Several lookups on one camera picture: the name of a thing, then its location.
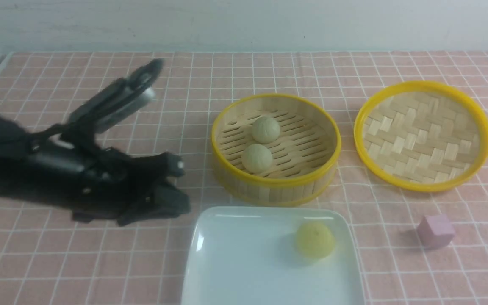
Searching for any pink checkered tablecloth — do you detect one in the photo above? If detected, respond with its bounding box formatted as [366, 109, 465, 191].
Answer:
[0, 51, 488, 305]

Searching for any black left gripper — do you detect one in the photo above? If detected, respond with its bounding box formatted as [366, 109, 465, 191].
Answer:
[60, 129, 191, 226]

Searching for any pale steamed bun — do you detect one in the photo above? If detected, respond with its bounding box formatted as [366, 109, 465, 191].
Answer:
[241, 144, 273, 174]
[252, 116, 281, 144]

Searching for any bamboo steamer lid yellow rim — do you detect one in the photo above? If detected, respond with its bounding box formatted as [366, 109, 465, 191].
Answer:
[354, 81, 488, 192]

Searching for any yellowish steamed bun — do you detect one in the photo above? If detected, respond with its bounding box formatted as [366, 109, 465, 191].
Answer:
[295, 221, 335, 259]

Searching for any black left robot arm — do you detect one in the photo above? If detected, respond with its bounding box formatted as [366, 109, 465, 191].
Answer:
[0, 116, 191, 227]

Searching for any bamboo steamer basket yellow rim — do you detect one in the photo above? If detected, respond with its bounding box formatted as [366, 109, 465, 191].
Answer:
[210, 94, 341, 207]

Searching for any pink cube block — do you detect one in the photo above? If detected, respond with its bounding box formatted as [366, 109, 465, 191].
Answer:
[416, 214, 456, 249]

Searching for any white square plate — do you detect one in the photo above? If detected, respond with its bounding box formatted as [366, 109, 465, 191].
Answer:
[181, 206, 366, 305]

